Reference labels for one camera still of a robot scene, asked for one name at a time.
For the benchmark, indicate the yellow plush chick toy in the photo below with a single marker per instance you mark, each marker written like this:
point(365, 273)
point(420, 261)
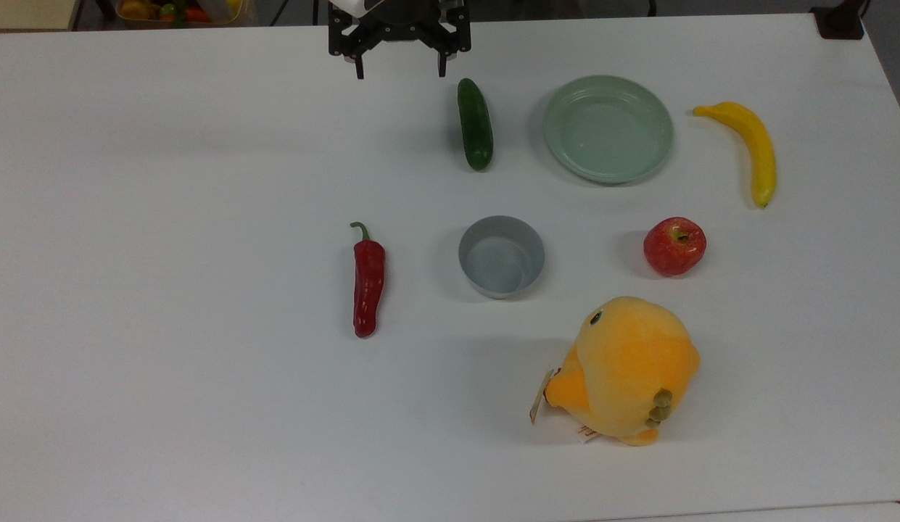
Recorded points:
point(627, 366)

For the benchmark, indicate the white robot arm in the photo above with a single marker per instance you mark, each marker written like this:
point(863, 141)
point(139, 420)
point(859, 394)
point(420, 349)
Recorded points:
point(352, 6)

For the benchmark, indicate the black clamp block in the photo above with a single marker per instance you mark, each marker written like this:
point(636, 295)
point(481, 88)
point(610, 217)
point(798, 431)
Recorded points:
point(840, 22)

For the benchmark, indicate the yellow banana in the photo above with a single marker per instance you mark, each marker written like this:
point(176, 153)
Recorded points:
point(756, 142)

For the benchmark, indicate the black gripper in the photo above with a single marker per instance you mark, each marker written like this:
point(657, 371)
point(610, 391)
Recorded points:
point(399, 18)

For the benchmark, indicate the beige wooden furniture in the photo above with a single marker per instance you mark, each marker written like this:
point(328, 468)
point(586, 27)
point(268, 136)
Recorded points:
point(29, 13)

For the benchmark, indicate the clear plastic fruit container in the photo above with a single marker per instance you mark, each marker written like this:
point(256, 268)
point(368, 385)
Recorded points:
point(181, 11)

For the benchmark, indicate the grey round bowl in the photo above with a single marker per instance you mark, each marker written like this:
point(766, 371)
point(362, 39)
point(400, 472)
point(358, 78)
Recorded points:
point(501, 257)

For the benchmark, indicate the red apple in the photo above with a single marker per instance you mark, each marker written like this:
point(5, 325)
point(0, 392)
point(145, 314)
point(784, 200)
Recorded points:
point(674, 247)

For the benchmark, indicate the green cucumber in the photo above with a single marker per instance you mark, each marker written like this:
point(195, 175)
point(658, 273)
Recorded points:
point(475, 125)

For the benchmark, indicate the red chili pepper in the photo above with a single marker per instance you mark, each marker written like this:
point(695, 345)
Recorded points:
point(368, 284)

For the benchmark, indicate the pale green plate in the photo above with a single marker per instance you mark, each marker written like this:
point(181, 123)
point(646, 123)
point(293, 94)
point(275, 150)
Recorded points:
point(608, 129)

